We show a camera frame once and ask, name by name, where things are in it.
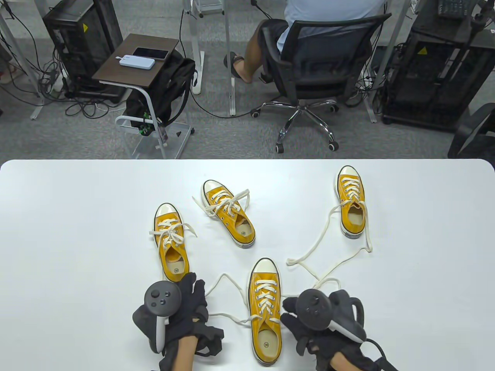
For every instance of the dark grey hand controller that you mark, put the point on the dark grey hand controller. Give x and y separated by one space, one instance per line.
162 299
314 309

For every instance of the person's left hand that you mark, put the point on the person's left hand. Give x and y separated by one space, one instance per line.
191 305

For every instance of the yellow canvas shoe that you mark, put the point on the yellow canvas shoe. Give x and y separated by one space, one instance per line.
349 172
265 266
167 210
210 188

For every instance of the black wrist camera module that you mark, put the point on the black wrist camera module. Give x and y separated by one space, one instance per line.
212 336

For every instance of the light blue power bank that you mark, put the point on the light blue power bank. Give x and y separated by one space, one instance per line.
137 62

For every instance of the brown side table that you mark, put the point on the brown side table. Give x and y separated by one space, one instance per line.
116 69

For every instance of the black keyboard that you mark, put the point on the black keyboard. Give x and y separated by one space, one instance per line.
452 8

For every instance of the black backpack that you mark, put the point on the black backpack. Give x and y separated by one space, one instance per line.
170 85

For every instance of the black computer cabinet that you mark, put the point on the black computer cabinet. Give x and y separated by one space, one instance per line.
433 69

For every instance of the white desk leg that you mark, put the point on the white desk leg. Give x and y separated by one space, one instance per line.
231 77
384 73
195 50
26 67

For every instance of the black mesh office chair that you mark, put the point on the black mesh office chair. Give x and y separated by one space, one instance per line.
325 58

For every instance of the black forearm electronics box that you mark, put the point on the black forearm electronics box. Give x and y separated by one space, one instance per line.
381 366

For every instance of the person's right forearm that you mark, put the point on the person's right forearm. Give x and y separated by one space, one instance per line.
344 363

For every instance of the white drawer unit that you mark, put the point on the white drawer unit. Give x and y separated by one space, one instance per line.
209 5

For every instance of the person's left forearm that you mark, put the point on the person's left forearm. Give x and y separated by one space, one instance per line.
185 353

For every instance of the person's right hand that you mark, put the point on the person's right hand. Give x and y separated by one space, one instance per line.
309 342

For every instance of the black computer tower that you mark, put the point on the black computer tower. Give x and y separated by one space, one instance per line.
85 42

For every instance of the black smartphone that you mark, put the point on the black smartphone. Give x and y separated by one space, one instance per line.
151 53

